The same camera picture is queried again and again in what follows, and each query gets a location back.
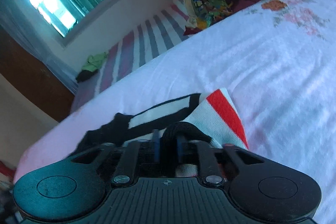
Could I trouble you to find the green and black clothes pile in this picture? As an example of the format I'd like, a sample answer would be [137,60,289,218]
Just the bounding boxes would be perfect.
[76,52,108,83]

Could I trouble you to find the brown wooden door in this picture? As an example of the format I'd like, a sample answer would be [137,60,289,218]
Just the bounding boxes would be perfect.
[1,29,74,122]

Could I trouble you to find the striped far bed sheet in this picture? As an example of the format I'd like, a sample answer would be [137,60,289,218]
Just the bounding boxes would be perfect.
[70,5,189,113]

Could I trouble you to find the floral white bed sheet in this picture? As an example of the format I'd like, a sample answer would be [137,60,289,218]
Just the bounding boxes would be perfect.
[15,0,335,223]

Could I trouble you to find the striped knit sweater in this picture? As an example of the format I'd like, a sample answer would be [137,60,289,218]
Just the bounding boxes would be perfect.
[71,88,248,177]

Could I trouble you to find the grey left curtain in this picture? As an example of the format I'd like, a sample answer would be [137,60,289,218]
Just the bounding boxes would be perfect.
[1,0,77,94]

